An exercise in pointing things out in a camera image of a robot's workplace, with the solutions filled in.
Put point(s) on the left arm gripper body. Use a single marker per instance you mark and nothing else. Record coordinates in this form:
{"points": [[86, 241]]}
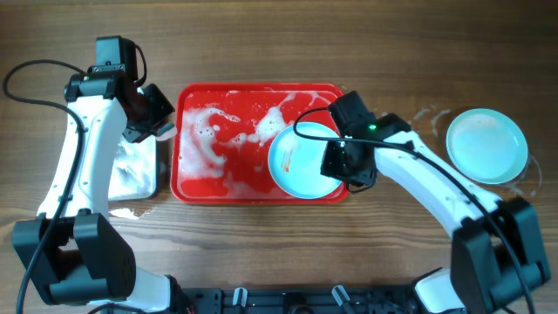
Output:
{"points": [[153, 112]]}

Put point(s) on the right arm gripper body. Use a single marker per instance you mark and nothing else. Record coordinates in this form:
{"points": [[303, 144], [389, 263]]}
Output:
{"points": [[342, 161]]}

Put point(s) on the light blue plate bottom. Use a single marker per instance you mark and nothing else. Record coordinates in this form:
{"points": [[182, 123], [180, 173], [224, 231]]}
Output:
{"points": [[295, 164]]}

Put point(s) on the light blue plate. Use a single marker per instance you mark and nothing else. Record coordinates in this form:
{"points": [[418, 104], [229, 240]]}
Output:
{"points": [[487, 146], [295, 164]]}

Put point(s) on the light blue plate top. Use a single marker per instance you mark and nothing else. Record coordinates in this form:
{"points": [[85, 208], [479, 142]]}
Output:
{"points": [[487, 146]]}

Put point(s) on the pink sponge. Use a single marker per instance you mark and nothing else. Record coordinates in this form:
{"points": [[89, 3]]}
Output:
{"points": [[168, 131]]}

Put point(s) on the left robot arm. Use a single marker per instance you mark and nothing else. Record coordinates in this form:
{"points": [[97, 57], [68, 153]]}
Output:
{"points": [[71, 252]]}

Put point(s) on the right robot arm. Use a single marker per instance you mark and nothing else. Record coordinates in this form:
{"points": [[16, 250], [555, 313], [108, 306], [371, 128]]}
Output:
{"points": [[497, 251]]}

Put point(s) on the black soap water tray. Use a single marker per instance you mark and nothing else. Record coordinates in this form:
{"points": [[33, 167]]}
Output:
{"points": [[135, 170]]}

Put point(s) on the red plastic tray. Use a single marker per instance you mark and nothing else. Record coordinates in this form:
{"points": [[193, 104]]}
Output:
{"points": [[225, 130]]}

